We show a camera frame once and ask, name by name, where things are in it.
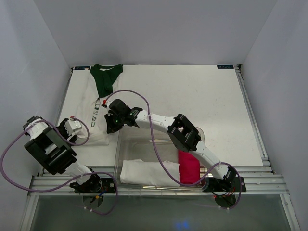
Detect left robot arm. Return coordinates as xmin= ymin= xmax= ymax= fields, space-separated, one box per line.
xmin=23 ymin=116 xmax=103 ymax=193

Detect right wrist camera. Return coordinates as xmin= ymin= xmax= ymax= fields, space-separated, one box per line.
xmin=102 ymin=100 xmax=110 ymax=109

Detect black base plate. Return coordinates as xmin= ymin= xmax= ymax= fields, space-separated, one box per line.
xmin=69 ymin=178 xmax=116 ymax=194
xmin=202 ymin=177 xmax=247 ymax=193

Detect clear plastic bin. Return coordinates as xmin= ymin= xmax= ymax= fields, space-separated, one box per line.
xmin=113 ymin=126 xmax=207 ymax=190

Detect aluminium frame rails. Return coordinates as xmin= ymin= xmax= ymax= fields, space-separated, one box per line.
xmin=30 ymin=65 xmax=301 ymax=231

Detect rolled pink t-shirt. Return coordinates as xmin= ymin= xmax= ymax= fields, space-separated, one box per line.
xmin=178 ymin=151 xmax=200 ymax=184

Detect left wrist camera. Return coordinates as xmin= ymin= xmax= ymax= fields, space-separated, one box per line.
xmin=64 ymin=118 xmax=82 ymax=135

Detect blue corner label right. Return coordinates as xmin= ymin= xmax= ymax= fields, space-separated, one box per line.
xmin=217 ymin=65 xmax=234 ymax=69

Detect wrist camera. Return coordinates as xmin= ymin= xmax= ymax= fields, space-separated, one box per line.
xmin=102 ymin=100 xmax=110 ymax=109
xmin=64 ymin=118 xmax=82 ymax=135

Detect blue corner label left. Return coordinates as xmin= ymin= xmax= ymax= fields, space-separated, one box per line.
xmin=74 ymin=66 xmax=91 ymax=71

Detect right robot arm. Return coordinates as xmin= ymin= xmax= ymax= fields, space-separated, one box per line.
xmin=103 ymin=99 xmax=242 ymax=191

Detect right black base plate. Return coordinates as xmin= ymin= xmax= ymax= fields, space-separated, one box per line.
xmin=202 ymin=177 xmax=247 ymax=193

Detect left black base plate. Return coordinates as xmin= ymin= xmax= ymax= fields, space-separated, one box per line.
xmin=69 ymin=178 xmax=116 ymax=194

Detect rolled white t-shirt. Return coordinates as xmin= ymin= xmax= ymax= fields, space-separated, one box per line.
xmin=120 ymin=159 xmax=180 ymax=187

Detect white and green t-shirt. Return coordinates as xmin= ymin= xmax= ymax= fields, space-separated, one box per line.
xmin=75 ymin=64 xmax=123 ymax=145

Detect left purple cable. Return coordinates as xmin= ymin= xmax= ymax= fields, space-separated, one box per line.
xmin=0 ymin=117 xmax=119 ymax=216

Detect blue corner label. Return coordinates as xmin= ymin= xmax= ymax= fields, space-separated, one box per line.
xmin=217 ymin=65 xmax=234 ymax=69
xmin=74 ymin=66 xmax=91 ymax=71

